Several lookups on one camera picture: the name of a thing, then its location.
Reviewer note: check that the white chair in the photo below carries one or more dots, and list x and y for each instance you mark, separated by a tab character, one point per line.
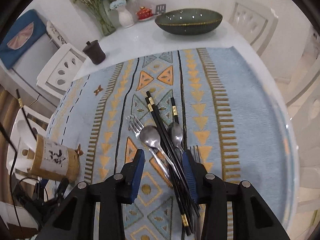
13	155
48	77
305	85
265	30

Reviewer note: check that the white vase with blue flowers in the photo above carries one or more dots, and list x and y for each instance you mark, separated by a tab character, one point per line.
125	18

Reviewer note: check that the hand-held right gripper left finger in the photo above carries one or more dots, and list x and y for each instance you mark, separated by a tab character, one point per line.
135	177

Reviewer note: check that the glass vase with dried flowers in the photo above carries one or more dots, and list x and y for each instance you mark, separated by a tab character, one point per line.
105	22

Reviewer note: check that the bamboo utensil holder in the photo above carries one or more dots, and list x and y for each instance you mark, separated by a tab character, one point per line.
72	162

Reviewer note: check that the steel fork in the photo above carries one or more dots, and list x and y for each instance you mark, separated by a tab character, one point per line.
196	155
133	125

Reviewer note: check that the red lidded teacup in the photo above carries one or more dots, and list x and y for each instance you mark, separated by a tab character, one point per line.
144	13

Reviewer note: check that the white printed box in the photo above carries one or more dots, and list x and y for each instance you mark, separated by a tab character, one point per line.
56	33

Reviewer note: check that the steel spoon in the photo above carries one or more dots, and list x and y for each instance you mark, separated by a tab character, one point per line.
175	132
150	137

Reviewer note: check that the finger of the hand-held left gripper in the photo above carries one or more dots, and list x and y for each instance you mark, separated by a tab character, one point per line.
62	187
43	186

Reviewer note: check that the white fridge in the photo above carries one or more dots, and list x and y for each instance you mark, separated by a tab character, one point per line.
42	45

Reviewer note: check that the dark brown lidded cup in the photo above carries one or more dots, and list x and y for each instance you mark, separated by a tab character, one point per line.
96	53

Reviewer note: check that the dark green bowl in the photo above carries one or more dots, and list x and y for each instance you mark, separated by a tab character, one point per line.
187	22

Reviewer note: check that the blue cloth cover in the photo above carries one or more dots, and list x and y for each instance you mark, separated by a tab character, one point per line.
15	52

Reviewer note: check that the black slotted stand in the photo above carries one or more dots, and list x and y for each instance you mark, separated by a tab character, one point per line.
160	8

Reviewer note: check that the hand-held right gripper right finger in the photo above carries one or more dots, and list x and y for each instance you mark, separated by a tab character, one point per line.
191	180

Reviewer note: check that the patterned blue table mat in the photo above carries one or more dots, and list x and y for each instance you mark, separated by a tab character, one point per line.
250	105

